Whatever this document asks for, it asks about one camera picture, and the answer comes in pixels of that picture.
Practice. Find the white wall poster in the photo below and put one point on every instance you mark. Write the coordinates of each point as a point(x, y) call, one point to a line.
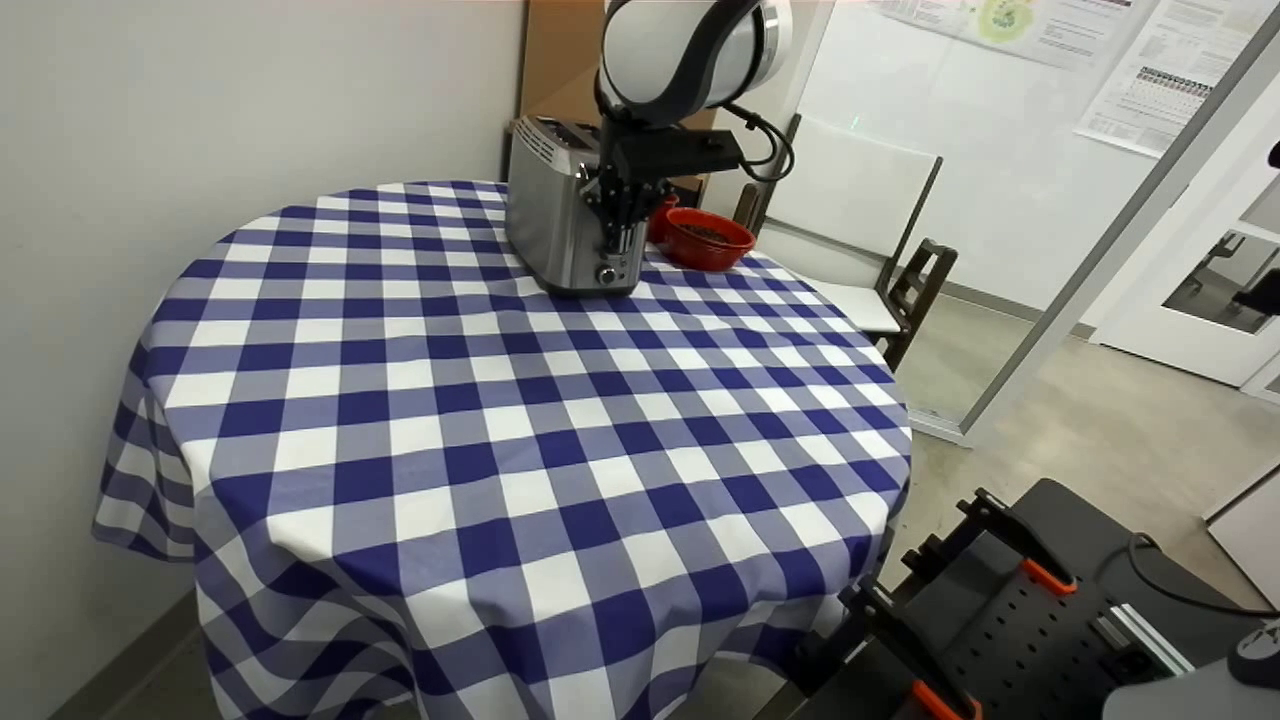
point(1169, 68)

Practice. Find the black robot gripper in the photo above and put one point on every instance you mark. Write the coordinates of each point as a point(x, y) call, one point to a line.
point(637, 168)

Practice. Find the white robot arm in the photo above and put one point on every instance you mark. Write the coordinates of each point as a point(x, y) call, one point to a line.
point(665, 61)

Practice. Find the brown cardboard sheet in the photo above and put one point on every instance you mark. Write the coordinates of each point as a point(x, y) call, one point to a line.
point(561, 59)

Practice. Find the dark wooden chair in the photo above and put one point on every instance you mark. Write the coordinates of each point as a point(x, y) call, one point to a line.
point(846, 222)

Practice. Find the silver metal toaster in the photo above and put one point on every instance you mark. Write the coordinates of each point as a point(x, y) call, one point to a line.
point(555, 231)

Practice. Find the blue white checkered tablecloth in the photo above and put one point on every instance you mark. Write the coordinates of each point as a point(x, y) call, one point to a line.
point(404, 475)

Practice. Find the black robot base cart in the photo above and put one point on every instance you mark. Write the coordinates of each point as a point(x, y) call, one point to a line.
point(1042, 609)

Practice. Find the red plastic bowl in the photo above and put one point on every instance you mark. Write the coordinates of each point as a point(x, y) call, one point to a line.
point(703, 242)

